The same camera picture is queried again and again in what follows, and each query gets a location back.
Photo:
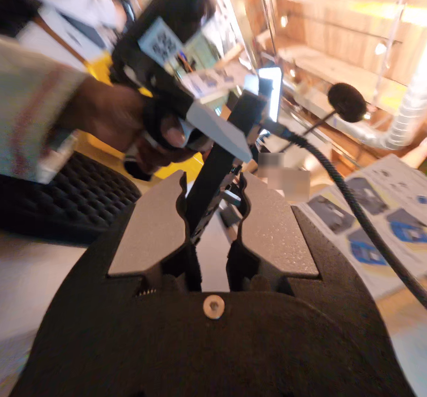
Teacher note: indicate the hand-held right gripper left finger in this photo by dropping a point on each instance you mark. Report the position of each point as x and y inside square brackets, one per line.
[150, 233]

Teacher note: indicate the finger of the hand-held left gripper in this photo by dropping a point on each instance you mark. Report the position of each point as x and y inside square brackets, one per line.
[213, 126]

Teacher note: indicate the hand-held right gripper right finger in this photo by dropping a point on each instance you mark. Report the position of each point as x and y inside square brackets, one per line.
[277, 237]

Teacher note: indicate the black usb hub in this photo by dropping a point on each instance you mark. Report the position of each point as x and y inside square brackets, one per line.
[216, 176]

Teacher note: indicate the yellow plastic bin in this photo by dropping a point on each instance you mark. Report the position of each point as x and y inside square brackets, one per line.
[176, 170]

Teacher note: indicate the person's left forearm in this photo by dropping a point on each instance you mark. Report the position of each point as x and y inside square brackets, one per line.
[33, 110]

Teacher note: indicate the person's left hand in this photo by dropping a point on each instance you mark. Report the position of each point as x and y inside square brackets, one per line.
[106, 113]

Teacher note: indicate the instruction sheet board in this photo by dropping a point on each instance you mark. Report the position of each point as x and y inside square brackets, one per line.
[383, 220]
[213, 80]

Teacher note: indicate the led light panel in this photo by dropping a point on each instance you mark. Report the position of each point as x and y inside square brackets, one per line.
[272, 93]

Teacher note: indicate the black mesh wrist rest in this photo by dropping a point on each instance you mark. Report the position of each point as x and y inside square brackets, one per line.
[76, 196]

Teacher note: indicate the black round-top stand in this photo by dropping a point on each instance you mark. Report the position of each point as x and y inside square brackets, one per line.
[347, 101]

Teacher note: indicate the silver ventilation duct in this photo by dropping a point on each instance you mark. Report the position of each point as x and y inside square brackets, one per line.
[400, 126]

